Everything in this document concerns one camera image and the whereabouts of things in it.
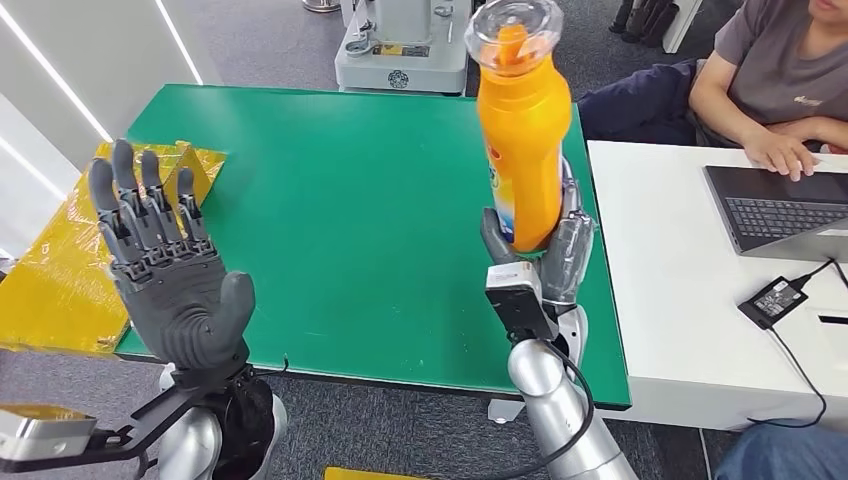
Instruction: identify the yellow film-wrapped cardboard box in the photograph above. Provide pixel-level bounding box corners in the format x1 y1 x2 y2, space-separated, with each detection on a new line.
0 140 228 356

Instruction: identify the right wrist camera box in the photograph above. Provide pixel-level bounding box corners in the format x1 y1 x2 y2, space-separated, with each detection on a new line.
484 261 561 342

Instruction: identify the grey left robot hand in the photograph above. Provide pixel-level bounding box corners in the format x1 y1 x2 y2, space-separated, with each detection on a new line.
87 139 256 372

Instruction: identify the grey table foot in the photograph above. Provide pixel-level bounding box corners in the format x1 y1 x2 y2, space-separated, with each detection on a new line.
488 397 525 425

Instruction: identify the person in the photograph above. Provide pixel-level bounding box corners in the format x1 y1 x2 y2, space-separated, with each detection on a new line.
578 0 848 181

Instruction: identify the orange detergent bottle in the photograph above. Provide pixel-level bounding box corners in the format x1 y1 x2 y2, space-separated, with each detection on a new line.
463 0 574 254

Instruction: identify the black power adapter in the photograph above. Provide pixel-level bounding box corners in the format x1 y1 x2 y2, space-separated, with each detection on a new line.
737 276 811 331

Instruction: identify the person's right hand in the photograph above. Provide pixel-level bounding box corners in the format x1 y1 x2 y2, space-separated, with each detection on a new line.
745 129 823 182

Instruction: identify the black left camera bracket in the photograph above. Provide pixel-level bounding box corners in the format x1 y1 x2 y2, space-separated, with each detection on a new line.
0 387 207 475

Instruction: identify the white machine base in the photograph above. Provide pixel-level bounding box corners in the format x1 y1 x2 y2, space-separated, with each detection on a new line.
333 0 473 95

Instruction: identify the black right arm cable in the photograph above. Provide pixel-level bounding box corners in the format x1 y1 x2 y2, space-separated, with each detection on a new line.
463 337 596 480

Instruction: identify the white cabinet panel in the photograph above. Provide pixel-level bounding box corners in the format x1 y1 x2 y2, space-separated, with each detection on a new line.
662 0 705 56

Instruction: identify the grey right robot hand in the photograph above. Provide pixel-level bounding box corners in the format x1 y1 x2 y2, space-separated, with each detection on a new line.
480 157 596 313

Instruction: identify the yellow box edge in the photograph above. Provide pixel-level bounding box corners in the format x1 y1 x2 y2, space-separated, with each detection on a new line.
323 466 429 480

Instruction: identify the person's leg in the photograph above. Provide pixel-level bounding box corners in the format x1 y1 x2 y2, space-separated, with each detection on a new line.
714 423 848 480

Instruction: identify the dark grey laptop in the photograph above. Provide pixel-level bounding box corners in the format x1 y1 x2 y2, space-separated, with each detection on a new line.
704 165 848 265

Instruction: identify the thin black adapter cable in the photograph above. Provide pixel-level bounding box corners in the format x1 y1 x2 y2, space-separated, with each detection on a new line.
798 256 848 291
748 327 829 429

